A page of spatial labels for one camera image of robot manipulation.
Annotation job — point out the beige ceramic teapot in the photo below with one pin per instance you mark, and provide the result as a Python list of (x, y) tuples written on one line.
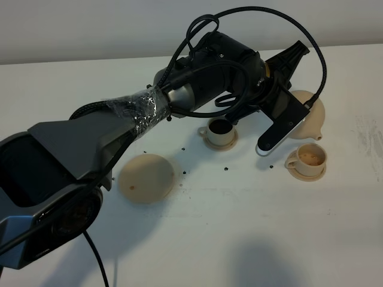
[(312, 125)]

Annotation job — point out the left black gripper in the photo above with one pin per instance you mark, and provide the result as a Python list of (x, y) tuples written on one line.
[(266, 76)]

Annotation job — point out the small saucer under cup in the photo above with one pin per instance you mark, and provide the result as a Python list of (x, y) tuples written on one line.
[(222, 148), (304, 178)]

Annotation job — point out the small saucer under right cup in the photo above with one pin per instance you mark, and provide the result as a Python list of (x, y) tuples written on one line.
[(304, 178)]

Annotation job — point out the beige teacup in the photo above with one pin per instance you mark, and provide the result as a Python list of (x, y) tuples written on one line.
[(218, 130), (309, 160)]

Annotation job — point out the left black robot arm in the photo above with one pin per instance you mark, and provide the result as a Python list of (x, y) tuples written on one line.
[(52, 175)]

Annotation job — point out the large round beige saucer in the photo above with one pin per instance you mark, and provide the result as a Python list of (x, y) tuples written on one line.
[(146, 179)]

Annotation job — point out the small saucer under centre cup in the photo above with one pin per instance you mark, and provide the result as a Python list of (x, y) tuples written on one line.
[(222, 148)]

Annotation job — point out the beige teacup on right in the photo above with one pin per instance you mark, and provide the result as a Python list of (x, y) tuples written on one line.
[(309, 160)]

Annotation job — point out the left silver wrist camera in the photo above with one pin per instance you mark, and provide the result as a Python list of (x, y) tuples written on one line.
[(286, 113)]

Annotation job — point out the beige teacup near centre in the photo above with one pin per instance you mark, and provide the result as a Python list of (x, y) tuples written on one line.
[(218, 130)]

